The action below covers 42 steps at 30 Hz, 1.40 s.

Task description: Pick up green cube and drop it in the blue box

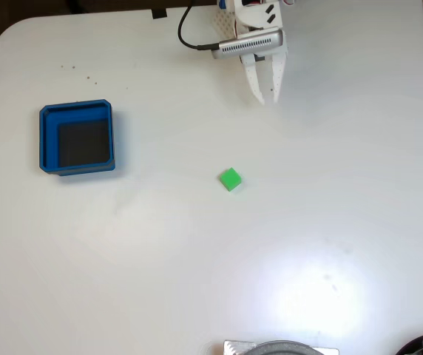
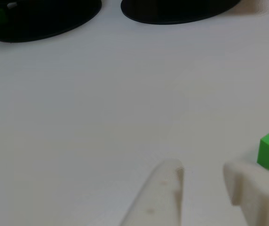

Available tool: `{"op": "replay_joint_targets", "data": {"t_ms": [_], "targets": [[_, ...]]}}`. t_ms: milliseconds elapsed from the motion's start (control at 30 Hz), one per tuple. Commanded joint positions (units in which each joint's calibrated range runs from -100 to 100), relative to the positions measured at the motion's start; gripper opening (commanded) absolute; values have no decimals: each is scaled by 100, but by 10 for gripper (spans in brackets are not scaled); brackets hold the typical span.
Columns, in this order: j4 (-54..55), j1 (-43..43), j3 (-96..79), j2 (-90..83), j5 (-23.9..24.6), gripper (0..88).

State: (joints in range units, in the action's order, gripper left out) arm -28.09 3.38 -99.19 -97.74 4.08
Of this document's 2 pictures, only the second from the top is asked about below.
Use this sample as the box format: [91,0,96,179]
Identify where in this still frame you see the dark round stand base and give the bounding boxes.
[120,0,242,25]
[0,0,103,43]

